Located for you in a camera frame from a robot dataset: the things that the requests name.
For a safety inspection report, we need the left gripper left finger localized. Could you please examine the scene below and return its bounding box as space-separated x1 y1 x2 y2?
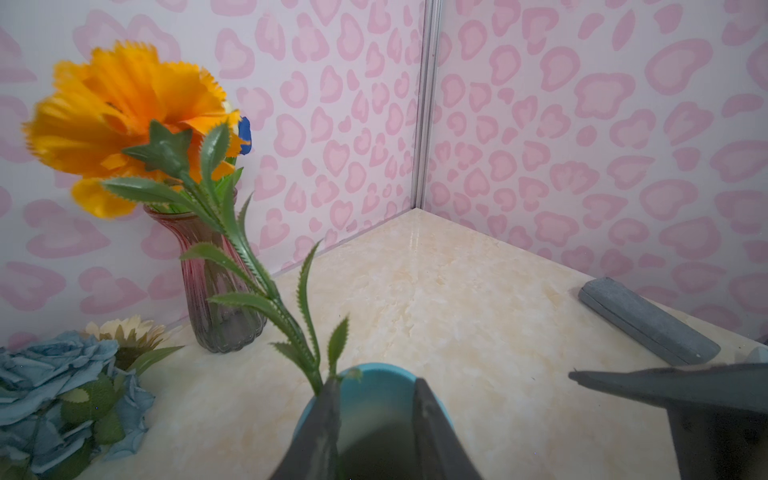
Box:
270 378 341 480

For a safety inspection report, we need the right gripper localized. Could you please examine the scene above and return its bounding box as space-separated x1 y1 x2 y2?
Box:
568 363 767 479

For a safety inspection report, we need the orange flower stem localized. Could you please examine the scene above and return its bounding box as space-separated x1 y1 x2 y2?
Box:
22 41 357 392

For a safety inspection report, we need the red glass vase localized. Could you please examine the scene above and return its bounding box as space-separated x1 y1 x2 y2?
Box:
144 206 267 353

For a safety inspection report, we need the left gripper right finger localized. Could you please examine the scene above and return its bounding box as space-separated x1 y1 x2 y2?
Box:
412 378 482 480

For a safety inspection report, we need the grey sponge block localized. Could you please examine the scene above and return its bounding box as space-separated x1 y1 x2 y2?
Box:
578 277 721 366

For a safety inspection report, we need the teal cylindrical vase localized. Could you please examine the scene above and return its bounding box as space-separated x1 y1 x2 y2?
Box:
292 363 422 479

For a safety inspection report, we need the cream sunflower stem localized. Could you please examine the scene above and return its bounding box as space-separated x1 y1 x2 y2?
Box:
81 315 179 371

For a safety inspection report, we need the blue tulip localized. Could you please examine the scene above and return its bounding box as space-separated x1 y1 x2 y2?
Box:
238 116 252 155

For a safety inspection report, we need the blue rose bouquet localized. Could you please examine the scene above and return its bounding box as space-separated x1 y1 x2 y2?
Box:
1 331 177 479

